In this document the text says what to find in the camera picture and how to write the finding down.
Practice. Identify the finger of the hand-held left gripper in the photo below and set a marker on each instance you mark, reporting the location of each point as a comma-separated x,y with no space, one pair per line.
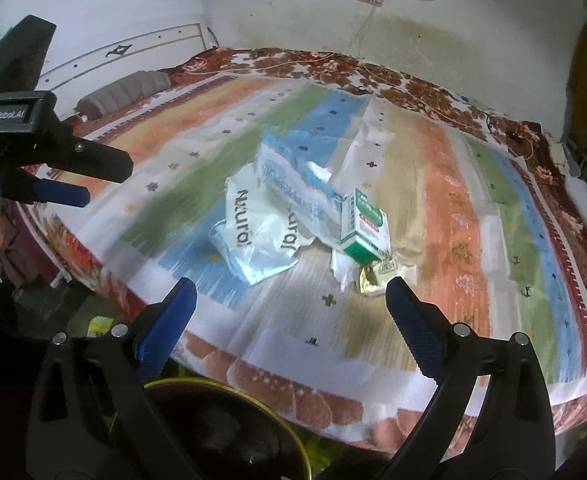
63,192
98,160

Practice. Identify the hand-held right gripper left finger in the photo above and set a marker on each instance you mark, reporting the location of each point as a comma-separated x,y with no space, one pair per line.
173,320

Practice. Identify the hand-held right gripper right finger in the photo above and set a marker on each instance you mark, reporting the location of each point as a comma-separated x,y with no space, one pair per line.
413,330

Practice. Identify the green white medicine box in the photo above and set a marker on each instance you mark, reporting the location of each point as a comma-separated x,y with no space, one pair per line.
366,230

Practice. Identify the black bin with gold rim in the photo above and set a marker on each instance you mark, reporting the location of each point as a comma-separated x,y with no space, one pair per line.
223,430

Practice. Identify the gold foil wrapper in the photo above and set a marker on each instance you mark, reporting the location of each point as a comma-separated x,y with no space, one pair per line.
371,282

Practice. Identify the grey ribbed pillow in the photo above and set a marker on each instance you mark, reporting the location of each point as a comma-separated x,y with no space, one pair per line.
123,92

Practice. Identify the crumpled white tissue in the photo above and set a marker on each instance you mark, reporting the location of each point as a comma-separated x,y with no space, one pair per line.
341,267

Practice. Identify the white bed headboard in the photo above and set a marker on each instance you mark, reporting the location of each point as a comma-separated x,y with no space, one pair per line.
98,60

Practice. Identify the striped colourful bed mat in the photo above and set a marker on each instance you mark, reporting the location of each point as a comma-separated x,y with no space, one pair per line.
273,320

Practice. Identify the white printed plastic bag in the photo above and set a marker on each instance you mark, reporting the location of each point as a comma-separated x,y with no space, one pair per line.
253,255

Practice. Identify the floral red blanket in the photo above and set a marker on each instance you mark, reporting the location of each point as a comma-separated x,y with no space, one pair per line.
298,402

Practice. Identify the white blue long carton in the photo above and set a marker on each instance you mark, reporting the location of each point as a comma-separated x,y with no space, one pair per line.
293,180

